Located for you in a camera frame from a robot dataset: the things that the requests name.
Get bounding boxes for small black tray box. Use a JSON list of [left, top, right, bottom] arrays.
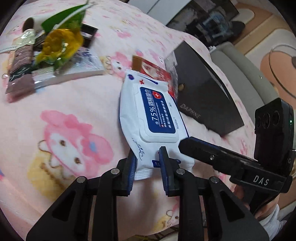
[[80, 24, 98, 48]]

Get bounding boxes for operator hand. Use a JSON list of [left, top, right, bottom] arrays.
[[234, 185, 280, 221]]

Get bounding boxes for black handheld tracker device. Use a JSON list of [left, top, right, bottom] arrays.
[[179, 98, 295, 214]]

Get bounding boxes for brown snack packet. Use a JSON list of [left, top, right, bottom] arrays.
[[6, 29, 36, 103]]

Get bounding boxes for white blue book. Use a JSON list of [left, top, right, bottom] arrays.
[[32, 47, 105, 89]]

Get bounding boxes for pink cartoon blanket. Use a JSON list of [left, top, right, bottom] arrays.
[[1, 1, 255, 238]]

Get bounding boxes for white blue wet wipes pack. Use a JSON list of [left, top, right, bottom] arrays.
[[119, 70, 195, 180]]

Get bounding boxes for black Daphne shoe box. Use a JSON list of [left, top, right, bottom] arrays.
[[165, 41, 244, 136]]

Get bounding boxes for green yellow snack bag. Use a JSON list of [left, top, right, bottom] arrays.
[[34, 1, 94, 70]]

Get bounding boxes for makeup brush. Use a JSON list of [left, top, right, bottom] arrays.
[[22, 17, 37, 32]]

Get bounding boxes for red snack packet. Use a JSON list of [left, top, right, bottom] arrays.
[[132, 55, 177, 99]]

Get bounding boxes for grey upholstered headboard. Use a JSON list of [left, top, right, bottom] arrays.
[[210, 42, 279, 121]]

